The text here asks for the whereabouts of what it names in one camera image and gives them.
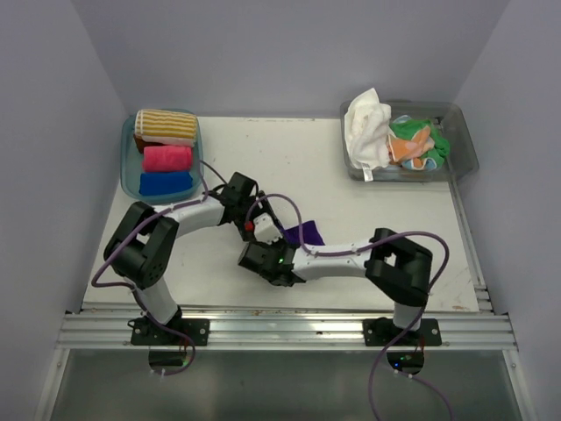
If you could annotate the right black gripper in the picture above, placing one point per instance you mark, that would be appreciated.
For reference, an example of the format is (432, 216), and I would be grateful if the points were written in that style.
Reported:
(266, 246)

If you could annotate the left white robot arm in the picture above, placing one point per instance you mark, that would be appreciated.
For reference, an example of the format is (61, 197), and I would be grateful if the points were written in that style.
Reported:
(140, 248)

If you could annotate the clear grey plastic bin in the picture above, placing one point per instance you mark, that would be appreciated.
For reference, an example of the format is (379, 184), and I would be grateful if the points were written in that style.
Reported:
(449, 120)

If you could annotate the blue rolled towel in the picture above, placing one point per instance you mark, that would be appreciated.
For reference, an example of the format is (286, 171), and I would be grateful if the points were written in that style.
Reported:
(158, 184)

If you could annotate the green towel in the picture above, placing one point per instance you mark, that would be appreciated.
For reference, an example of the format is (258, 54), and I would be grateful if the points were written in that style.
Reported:
(405, 127)

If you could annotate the aluminium mounting rail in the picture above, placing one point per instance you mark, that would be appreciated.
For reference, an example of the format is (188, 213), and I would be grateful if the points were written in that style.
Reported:
(104, 326)

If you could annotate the purple towel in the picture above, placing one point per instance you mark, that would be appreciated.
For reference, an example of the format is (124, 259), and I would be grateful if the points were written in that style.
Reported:
(310, 234)

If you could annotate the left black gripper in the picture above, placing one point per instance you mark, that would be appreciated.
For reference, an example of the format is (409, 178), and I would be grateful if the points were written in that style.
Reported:
(245, 232)

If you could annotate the yellow striped rolled towel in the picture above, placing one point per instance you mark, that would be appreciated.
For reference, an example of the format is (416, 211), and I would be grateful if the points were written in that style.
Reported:
(174, 128)

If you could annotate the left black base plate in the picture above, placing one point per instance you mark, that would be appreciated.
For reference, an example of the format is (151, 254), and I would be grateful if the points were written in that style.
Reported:
(146, 333)

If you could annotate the white towel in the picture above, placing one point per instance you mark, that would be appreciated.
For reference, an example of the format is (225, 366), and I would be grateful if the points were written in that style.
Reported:
(366, 127)

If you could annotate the orange patterned towel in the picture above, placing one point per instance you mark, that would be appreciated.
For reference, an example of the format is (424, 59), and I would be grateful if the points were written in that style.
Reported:
(408, 152)

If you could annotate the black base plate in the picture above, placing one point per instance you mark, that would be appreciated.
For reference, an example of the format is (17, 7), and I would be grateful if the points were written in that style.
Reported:
(146, 333)
(380, 331)

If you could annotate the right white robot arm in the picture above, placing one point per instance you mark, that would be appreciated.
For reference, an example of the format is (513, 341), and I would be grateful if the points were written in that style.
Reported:
(396, 265)

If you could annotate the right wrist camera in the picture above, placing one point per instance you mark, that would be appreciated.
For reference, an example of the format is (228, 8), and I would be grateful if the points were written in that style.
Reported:
(263, 229)

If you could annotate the pink rolled towel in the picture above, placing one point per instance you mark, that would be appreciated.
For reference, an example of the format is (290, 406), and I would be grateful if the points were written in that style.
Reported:
(163, 159)

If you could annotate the blue-green plastic bin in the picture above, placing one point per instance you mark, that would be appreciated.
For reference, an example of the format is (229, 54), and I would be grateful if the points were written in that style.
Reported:
(131, 168)

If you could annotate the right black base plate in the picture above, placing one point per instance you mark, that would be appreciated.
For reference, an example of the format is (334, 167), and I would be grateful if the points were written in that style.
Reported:
(380, 331)

